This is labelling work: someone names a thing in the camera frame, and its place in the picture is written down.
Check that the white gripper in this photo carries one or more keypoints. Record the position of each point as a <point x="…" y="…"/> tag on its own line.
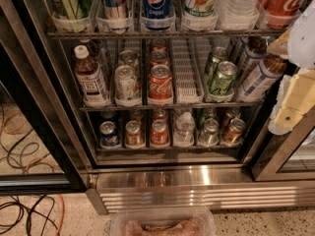
<point x="303" y="39"/>

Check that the orange soda can front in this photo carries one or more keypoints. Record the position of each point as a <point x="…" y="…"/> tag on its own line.
<point x="133" y="135"/>

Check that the orange soda can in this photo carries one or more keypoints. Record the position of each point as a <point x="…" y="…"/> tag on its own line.
<point x="133" y="135"/>
<point x="136" y="115"/>

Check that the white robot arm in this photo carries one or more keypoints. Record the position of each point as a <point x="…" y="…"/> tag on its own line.
<point x="301" y="43"/>

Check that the brown can bottom rear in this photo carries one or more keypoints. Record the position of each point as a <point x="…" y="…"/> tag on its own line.
<point x="230" y="113"/>

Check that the brown can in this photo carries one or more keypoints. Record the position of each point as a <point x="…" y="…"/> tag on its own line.
<point x="230" y="113"/>
<point x="233" y="132"/>

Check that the green ginger ale can front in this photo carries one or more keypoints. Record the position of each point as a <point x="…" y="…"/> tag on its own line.
<point x="221" y="83"/>

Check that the green ginger ale can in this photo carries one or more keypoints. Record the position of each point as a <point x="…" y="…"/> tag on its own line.
<point x="216" y="55"/>
<point x="221" y="83"/>

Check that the green ginger ale can rear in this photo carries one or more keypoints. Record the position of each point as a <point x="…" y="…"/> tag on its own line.
<point x="216" y="55"/>

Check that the brown can bottom front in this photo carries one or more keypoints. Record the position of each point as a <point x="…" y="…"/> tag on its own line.
<point x="233" y="132"/>

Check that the green can bottom rear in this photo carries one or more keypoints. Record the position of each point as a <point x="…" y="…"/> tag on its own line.
<point x="206" y="113"/>

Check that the green can bottom front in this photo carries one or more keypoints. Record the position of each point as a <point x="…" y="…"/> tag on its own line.
<point x="209" y="133"/>

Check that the empty white shelf tray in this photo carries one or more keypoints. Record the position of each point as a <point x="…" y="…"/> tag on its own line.
<point x="186" y="79"/>

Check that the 7up zero can top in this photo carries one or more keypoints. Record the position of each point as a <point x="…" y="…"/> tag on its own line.
<point x="199" y="15"/>

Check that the red Coca-Cola can front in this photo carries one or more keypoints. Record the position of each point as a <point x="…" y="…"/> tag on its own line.
<point x="160" y="85"/>

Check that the red coca-cola can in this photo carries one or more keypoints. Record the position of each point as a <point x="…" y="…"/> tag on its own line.
<point x="160" y="85"/>
<point x="159" y="44"/>
<point x="159" y="57"/>

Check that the red Coca-Cola can middle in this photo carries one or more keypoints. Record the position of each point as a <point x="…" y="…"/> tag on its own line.
<point x="159" y="57"/>

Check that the red Coca-Cola can rear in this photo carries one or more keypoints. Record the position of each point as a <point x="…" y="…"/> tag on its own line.
<point x="159" y="44"/>

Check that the steel fridge bottom grille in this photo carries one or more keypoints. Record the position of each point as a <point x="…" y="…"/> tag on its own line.
<point x="193" y="186"/>

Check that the red Coke can bottom rear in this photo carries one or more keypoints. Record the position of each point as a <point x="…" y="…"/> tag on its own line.
<point x="160" y="114"/>

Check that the red coke can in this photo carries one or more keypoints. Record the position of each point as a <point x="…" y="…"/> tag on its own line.
<point x="159" y="133"/>
<point x="160" y="114"/>

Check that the red Coke can bottom front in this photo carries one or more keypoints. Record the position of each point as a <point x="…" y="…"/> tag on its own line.
<point x="159" y="133"/>

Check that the orange soda can rear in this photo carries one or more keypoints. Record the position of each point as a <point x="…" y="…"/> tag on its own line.
<point x="136" y="115"/>

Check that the white 7up can rear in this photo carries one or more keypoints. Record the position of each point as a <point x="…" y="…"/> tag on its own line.
<point x="129" y="57"/>

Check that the white 7up can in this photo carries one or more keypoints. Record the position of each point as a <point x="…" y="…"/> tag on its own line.
<point x="127" y="89"/>
<point x="129" y="57"/>

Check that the white 7up can front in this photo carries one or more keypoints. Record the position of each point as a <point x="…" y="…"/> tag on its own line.
<point x="127" y="89"/>

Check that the Red Bull can top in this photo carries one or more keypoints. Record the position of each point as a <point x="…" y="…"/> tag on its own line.
<point x="116" y="15"/>

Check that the blue Pepsi can rear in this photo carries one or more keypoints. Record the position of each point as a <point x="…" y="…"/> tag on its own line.
<point x="109" y="116"/>

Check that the blue pepsi can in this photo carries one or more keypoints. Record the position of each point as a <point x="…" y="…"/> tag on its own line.
<point x="109" y="116"/>
<point x="109" y="136"/>

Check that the blue Pepsi can front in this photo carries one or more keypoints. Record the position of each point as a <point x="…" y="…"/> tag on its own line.
<point x="109" y="136"/>

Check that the fridge glass door left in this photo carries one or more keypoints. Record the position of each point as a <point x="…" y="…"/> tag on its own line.
<point x="35" y="148"/>

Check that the iced tea bottle right front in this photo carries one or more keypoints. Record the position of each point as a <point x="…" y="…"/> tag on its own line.
<point x="261" y="78"/>

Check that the iced tea bottle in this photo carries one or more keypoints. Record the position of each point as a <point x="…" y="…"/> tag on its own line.
<point x="255" y="50"/>
<point x="91" y="79"/>
<point x="261" y="78"/>

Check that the iced tea bottle right rear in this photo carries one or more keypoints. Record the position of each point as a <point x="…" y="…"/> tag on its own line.
<point x="255" y="50"/>

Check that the Coca-Cola bottle top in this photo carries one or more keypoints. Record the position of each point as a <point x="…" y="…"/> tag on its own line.
<point x="277" y="14"/>

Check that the clear water bottle top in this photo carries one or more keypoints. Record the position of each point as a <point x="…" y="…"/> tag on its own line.
<point x="237" y="14"/>

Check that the iced tea bottle left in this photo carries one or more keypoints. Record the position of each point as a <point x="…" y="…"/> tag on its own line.
<point x="91" y="79"/>

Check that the clear plastic food container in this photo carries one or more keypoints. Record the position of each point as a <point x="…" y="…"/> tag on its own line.
<point x="167" y="221"/>

